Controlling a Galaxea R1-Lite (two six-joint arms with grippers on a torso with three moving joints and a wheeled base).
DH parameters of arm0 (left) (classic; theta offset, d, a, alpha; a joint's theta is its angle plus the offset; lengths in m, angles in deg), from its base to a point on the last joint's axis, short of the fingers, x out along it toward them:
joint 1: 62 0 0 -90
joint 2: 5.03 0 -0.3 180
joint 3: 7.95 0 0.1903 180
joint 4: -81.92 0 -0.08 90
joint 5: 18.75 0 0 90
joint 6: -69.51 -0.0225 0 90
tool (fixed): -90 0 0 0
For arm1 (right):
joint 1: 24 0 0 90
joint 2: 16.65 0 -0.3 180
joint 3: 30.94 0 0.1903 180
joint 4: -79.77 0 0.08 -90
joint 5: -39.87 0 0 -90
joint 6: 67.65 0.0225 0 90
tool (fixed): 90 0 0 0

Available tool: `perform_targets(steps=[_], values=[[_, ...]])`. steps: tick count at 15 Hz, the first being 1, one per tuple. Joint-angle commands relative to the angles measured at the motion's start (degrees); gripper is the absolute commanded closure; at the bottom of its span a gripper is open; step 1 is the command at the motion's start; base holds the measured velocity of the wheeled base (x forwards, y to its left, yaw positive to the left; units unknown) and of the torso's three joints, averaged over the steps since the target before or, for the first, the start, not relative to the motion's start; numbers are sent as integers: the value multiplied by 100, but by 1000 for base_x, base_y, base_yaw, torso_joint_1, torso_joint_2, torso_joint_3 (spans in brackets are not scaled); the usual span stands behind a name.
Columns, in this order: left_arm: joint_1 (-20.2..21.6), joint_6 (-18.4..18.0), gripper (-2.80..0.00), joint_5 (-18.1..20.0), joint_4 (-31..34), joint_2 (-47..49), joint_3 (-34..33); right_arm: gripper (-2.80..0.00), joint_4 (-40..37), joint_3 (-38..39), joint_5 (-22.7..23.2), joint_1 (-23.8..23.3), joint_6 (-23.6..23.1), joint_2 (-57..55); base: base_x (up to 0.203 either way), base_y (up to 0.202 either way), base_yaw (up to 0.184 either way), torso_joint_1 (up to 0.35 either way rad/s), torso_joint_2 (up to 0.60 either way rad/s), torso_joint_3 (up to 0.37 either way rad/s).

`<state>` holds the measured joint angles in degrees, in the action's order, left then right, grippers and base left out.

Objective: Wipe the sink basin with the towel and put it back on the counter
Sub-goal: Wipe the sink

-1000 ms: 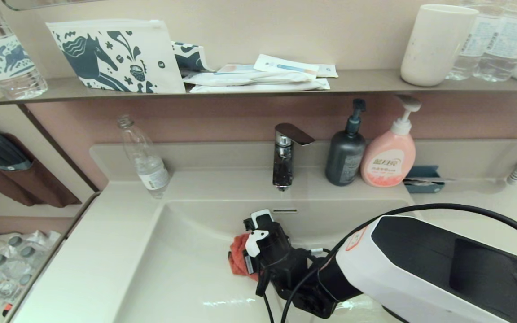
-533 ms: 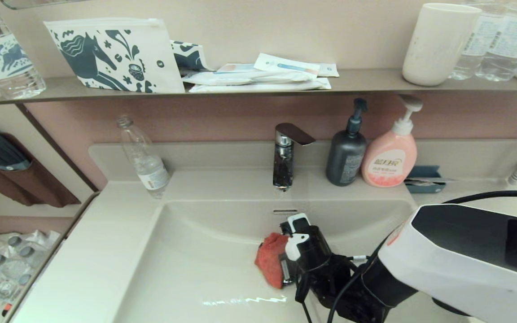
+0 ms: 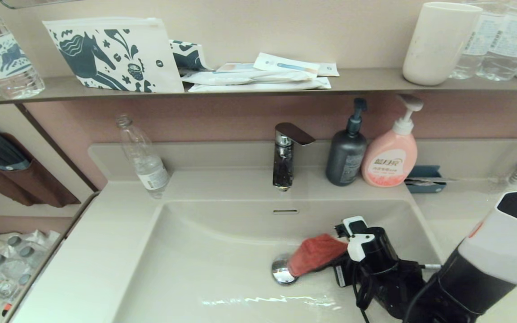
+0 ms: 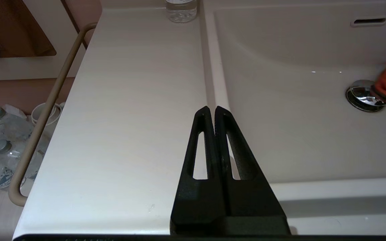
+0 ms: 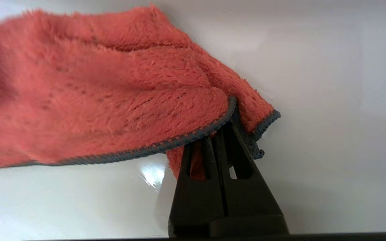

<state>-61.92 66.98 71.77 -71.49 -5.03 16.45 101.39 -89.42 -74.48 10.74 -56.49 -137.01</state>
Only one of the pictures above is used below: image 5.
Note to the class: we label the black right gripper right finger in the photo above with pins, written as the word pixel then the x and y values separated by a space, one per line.
pixel 253 204

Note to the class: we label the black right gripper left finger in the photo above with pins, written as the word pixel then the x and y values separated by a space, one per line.
pixel 196 204

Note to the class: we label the orange microfibre cloth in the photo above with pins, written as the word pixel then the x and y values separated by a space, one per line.
pixel 95 93

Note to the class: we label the white ceramic sink basin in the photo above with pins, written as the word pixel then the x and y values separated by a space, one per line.
pixel 347 100

